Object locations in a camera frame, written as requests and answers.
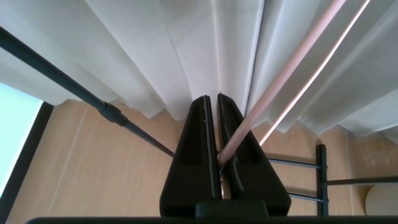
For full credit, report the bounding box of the black clothes rack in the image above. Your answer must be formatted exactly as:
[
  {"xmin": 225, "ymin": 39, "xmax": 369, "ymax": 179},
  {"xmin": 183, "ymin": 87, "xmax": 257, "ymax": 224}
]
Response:
[{"xmin": 0, "ymin": 26, "xmax": 398, "ymax": 218}]

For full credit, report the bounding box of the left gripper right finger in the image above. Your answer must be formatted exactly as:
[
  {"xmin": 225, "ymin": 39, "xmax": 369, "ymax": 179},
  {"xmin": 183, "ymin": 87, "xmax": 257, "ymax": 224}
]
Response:
[{"xmin": 216, "ymin": 92, "xmax": 292, "ymax": 218}]

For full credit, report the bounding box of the pink clothes hanger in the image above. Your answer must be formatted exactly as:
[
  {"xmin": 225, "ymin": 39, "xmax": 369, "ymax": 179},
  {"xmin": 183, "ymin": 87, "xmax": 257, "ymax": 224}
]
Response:
[
  {"xmin": 258, "ymin": 0, "xmax": 373, "ymax": 147},
  {"xmin": 217, "ymin": 0, "xmax": 348, "ymax": 167}
]

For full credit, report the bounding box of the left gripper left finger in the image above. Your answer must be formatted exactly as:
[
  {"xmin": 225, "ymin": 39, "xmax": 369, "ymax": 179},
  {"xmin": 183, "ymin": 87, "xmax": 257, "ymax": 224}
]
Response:
[{"xmin": 159, "ymin": 95, "xmax": 222, "ymax": 218}]

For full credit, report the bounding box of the beige curtain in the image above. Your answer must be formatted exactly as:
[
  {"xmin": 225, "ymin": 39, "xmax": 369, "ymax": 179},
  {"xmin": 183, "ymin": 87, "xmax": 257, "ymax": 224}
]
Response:
[{"xmin": 0, "ymin": 0, "xmax": 398, "ymax": 144}]

